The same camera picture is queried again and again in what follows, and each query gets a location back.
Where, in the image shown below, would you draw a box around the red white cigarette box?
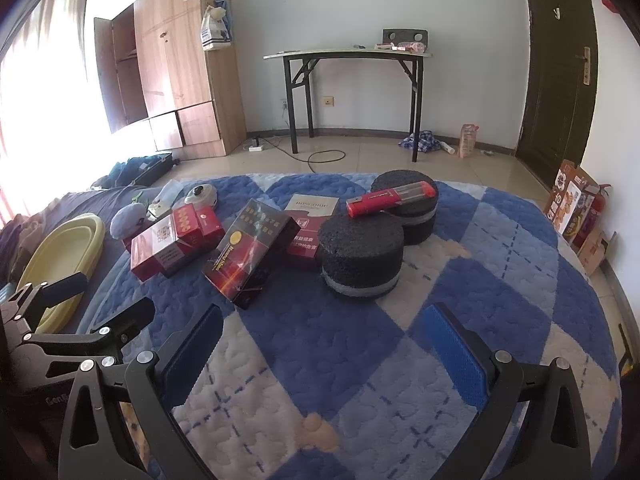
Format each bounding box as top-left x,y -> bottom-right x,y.
130,205 -> 203,282

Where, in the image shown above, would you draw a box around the black foam cylinder front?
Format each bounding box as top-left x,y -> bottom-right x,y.
318,214 -> 405,298

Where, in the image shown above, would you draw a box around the black foam cylinder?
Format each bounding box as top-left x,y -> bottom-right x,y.
370,169 -> 439,245
318,214 -> 405,298

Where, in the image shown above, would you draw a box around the beige clothes pile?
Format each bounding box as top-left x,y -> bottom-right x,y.
0,212 -> 44,287

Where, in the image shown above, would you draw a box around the yellow oval plastic basin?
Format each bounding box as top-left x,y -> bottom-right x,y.
15,211 -> 106,335

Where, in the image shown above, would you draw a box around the dark blue bedsheet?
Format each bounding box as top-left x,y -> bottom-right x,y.
0,184 -> 166,334

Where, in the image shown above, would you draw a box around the black orange gift box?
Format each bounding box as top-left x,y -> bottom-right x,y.
203,200 -> 299,309

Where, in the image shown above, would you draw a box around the blue checkered quilt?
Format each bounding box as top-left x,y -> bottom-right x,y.
74,171 -> 624,480

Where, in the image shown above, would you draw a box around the dark suitcase on floor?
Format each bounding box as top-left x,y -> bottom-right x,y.
91,153 -> 179,190

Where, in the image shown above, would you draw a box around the white round device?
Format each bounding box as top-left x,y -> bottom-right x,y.
184,183 -> 218,209

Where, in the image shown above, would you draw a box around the red fire extinguisher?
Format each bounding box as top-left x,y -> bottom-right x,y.
573,183 -> 611,252

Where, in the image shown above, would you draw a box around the red beige flat box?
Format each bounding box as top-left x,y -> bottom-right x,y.
285,193 -> 338,269

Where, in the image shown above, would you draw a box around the colourful cardboard boxes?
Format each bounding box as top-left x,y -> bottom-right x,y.
544,159 -> 615,275

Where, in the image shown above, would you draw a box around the black foam cylinder rear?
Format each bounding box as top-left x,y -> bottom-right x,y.
370,169 -> 439,245

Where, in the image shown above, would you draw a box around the wooden wardrobe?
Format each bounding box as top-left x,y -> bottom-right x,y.
93,0 -> 247,159

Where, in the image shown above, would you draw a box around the red pen case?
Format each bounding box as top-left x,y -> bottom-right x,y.
346,181 -> 436,218

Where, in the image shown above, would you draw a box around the pink snack bag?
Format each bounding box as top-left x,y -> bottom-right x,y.
458,124 -> 480,158

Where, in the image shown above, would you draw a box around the blue checkered cloth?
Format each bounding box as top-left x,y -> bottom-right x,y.
398,130 -> 442,153

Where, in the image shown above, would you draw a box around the white plastic bag hanging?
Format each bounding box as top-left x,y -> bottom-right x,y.
201,0 -> 232,51

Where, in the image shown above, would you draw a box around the black folding table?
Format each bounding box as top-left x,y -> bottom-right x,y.
264,48 -> 431,152

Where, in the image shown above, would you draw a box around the dark wooden door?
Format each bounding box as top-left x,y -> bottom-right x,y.
516,0 -> 598,188

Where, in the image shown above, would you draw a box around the black radio on table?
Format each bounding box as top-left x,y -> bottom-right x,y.
382,28 -> 428,49

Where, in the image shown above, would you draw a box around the black floor cable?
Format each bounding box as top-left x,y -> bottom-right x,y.
257,135 -> 347,166

